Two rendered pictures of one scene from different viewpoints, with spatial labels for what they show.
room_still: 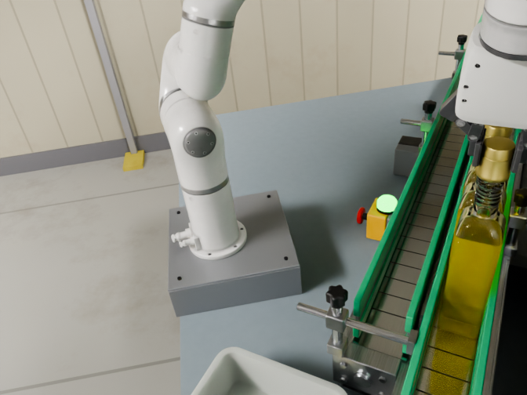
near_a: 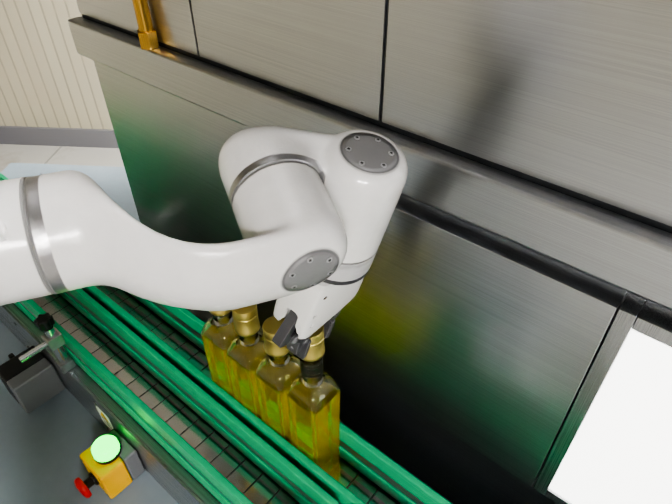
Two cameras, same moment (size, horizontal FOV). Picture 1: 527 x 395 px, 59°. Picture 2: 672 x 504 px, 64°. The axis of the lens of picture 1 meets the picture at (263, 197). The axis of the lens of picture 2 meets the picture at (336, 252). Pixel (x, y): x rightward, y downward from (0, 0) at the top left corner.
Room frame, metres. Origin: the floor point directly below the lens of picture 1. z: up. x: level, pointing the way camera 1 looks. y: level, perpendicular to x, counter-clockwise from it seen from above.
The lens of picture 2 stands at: (0.36, 0.15, 1.68)
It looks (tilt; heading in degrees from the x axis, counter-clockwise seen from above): 40 degrees down; 279
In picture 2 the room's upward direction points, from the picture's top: straight up
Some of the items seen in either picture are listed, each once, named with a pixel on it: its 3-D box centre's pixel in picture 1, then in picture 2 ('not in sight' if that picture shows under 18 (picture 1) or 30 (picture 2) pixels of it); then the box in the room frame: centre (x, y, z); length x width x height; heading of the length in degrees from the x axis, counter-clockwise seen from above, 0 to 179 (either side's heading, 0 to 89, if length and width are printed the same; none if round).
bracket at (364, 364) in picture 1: (365, 371); not in sight; (0.41, -0.12, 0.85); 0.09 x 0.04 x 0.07; 59
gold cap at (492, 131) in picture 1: (495, 136); (245, 316); (0.55, -0.33, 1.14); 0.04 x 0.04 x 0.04
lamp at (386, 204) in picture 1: (387, 203); (105, 447); (0.82, -0.27, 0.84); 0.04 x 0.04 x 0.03
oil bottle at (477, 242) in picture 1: (470, 271); (314, 424); (0.45, -0.28, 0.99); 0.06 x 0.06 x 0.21; 59
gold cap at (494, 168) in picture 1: (496, 159); (310, 339); (0.45, -0.28, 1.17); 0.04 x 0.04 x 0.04
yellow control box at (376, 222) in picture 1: (384, 221); (112, 464); (0.82, -0.27, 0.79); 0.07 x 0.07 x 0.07; 59
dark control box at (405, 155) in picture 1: (412, 157); (31, 379); (1.06, -0.41, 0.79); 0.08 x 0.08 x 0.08; 59
